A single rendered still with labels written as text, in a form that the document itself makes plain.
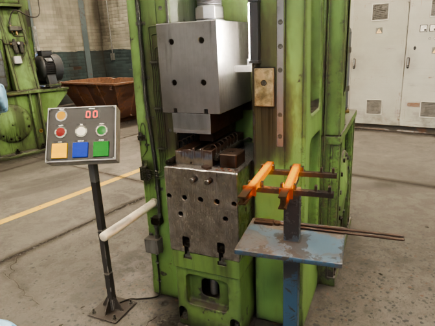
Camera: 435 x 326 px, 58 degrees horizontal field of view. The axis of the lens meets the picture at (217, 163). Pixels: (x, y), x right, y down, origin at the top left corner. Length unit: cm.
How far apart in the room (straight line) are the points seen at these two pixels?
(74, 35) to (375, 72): 742
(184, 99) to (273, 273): 101
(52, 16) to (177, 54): 906
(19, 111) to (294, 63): 511
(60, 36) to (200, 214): 928
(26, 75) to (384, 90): 550
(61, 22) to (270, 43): 937
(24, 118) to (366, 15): 542
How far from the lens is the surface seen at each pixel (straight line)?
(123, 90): 806
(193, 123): 182
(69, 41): 1097
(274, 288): 218
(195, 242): 197
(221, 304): 217
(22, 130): 642
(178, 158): 191
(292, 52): 178
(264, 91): 180
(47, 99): 684
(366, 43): 688
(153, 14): 205
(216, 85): 174
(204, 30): 176
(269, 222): 172
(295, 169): 157
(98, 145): 197
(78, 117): 205
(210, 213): 186
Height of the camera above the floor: 146
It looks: 17 degrees down
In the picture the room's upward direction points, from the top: 3 degrees counter-clockwise
